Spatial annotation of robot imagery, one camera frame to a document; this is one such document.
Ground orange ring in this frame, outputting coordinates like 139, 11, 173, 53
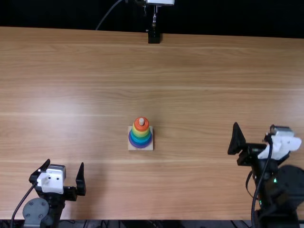
133, 116, 150, 131

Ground grey mounted device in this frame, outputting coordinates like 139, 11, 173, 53
145, 0, 176, 6

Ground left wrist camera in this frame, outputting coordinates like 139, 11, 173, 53
37, 163, 67, 195

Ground yellow ring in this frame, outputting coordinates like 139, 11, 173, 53
132, 125, 151, 135

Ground purple ring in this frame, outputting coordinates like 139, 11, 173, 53
128, 134, 153, 150

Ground black cable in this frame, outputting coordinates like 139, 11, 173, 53
250, 133, 274, 228
9, 181, 39, 221
245, 170, 255, 199

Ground light green ring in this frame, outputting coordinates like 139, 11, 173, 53
131, 129, 152, 139

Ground dark green ring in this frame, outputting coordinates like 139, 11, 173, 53
130, 131, 152, 142

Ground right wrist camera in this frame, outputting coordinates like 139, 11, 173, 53
257, 124, 303, 161

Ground dark blue ring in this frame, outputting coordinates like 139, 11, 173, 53
129, 133, 153, 147

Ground grey cable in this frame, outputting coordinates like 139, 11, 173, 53
95, 0, 125, 31

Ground wooden peg base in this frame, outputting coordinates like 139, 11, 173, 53
127, 125, 154, 152

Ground black clamp stand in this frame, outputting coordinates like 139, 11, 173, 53
145, 4, 161, 45

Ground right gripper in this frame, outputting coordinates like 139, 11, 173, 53
227, 122, 268, 167

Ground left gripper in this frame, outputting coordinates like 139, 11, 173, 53
28, 158, 86, 203

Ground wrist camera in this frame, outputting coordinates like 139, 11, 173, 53
257, 124, 303, 161
37, 163, 67, 195

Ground light blue ring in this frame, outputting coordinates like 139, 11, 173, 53
129, 132, 152, 144

